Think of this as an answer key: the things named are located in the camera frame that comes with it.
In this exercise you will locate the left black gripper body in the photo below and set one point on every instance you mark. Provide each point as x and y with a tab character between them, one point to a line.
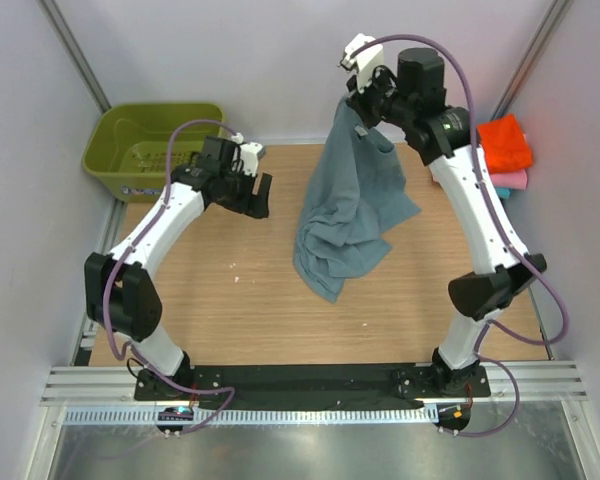
237	192

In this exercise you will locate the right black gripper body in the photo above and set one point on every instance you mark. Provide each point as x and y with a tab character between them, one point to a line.
376	102

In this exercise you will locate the grey-blue t shirt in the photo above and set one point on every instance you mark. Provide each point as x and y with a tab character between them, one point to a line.
356	193

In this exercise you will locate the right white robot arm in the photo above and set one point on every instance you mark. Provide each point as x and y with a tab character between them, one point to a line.
413	98

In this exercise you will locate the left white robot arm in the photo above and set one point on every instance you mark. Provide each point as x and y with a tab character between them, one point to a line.
119	286

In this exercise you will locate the olive green plastic basket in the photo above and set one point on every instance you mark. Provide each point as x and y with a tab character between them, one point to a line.
127	149

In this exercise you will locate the orange folded t shirt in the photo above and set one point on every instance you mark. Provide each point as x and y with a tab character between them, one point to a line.
505	147

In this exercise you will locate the teal folded t shirt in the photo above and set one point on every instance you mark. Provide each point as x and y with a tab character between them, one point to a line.
503	193

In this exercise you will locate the pink folded t shirt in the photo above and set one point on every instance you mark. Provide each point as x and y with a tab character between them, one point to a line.
516	180

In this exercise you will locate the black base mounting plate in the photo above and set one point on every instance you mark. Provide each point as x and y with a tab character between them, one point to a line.
347	387

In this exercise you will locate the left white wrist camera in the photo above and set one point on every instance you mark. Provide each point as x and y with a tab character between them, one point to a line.
248	158

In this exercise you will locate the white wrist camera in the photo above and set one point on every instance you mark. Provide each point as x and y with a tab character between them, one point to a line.
361	61
248	158

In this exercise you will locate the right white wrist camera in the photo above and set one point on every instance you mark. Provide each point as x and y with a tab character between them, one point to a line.
361	61

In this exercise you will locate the right corner aluminium post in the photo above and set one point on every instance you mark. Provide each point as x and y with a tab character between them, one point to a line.
541	38

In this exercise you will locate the corner aluminium post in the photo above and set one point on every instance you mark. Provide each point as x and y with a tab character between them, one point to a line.
75	53
541	38

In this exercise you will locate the left corner aluminium post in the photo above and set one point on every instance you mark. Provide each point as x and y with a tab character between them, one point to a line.
75	53

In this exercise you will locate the white slotted cable duct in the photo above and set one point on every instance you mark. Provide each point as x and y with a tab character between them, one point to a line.
177	416

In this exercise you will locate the aluminium frame rail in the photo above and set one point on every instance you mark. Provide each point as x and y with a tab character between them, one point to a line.
527	380

